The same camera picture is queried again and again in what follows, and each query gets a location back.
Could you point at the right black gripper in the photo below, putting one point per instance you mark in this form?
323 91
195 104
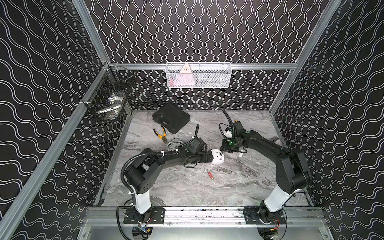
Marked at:
223 147

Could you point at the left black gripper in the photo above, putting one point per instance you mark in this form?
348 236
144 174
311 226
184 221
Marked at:
207 155

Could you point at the white square alarm clock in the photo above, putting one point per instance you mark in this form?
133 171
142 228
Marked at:
218 157

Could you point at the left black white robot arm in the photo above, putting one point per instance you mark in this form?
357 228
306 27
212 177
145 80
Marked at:
140 172

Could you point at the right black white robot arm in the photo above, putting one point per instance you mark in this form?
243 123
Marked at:
292 169

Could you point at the white twin bell alarm clock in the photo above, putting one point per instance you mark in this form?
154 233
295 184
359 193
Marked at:
173 144

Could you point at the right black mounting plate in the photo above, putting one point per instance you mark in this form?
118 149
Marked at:
262 216

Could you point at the black mounting plate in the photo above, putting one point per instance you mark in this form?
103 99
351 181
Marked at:
262 216
144 216

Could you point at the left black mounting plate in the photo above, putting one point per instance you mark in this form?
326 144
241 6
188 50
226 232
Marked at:
144 216

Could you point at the pink triangular card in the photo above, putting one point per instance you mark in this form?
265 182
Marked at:
185 77

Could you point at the white items in black basket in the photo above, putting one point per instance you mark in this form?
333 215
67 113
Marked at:
114 106

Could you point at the yellow handled pliers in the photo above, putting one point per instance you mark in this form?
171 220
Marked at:
162 135

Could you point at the white wire wall basket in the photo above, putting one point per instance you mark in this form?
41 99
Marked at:
207 75

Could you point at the black wire wall basket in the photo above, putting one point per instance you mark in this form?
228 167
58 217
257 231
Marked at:
116 80

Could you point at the aluminium front rail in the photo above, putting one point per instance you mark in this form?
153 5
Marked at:
206 217

